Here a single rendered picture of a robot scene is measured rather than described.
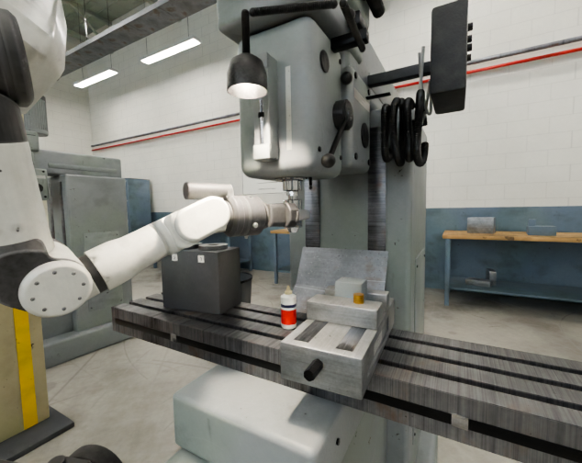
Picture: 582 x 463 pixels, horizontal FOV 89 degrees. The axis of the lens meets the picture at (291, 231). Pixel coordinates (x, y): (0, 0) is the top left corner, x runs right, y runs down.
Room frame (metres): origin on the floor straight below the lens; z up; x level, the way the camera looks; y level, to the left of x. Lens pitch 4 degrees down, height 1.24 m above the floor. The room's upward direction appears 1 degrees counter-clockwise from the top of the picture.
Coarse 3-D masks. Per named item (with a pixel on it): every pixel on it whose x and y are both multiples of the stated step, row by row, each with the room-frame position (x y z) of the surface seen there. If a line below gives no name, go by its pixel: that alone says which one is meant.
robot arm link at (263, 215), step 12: (252, 204) 0.62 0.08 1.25; (264, 204) 0.66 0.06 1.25; (276, 204) 0.66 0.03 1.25; (288, 204) 0.67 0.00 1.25; (252, 216) 0.62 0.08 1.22; (264, 216) 0.63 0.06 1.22; (276, 216) 0.65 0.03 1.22; (288, 216) 0.66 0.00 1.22; (252, 228) 0.62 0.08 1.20; (264, 228) 0.67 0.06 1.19
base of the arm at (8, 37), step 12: (0, 12) 0.33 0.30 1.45; (0, 24) 0.32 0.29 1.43; (12, 24) 0.33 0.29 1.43; (0, 36) 0.32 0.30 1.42; (12, 36) 0.32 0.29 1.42; (0, 48) 0.32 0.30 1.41; (12, 48) 0.32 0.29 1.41; (24, 48) 0.33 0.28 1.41; (12, 60) 0.33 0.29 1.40; (24, 60) 0.33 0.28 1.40; (12, 72) 0.33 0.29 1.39; (24, 72) 0.33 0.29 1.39; (12, 84) 0.34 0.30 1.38; (24, 84) 0.34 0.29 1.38; (12, 96) 0.35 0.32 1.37; (24, 96) 0.35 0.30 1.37
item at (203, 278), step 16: (176, 256) 0.90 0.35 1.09; (192, 256) 0.88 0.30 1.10; (208, 256) 0.86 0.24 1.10; (224, 256) 0.87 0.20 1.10; (176, 272) 0.90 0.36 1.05; (192, 272) 0.88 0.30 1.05; (208, 272) 0.86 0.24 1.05; (224, 272) 0.87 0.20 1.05; (240, 272) 0.95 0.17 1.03; (176, 288) 0.90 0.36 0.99; (192, 288) 0.88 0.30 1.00; (208, 288) 0.86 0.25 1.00; (224, 288) 0.87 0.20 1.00; (240, 288) 0.95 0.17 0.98; (176, 304) 0.91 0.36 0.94; (192, 304) 0.88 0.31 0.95; (208, 304) 0.86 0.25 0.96; (224, 304) 0.87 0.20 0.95
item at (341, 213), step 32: (320, 192) 1.10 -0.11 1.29; (352, 192) 1.04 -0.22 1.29; (384, 192) 0.99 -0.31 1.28; (416, 192) 1.05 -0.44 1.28; (320, 224) 1.10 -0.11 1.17; (352, 224) 1.04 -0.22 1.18; (384, 224) 0.99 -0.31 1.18; (416, 224) 1.06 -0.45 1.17; (416, 256) 1.07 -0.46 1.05; (416, 288) 1.05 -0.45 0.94; (416, 320) 1.06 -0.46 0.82; (416, 448) 1.15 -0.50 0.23
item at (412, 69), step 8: (416, 64) 0.87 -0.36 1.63; (424, 64) 0.85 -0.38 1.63; (384, 72) 0.91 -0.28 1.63; (392, 72) 0.90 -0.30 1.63; (400, 72) 0.89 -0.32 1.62; (408, 72) 0.88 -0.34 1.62; (416, 72) 0.87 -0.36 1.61; (424, 72) 0.86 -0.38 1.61; (368, 80) 0.93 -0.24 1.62; (376, 80) 0.92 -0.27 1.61; (384, 80) 0.91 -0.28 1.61; (392, 80) 0.90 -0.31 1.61; (400, 80) 0.90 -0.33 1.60
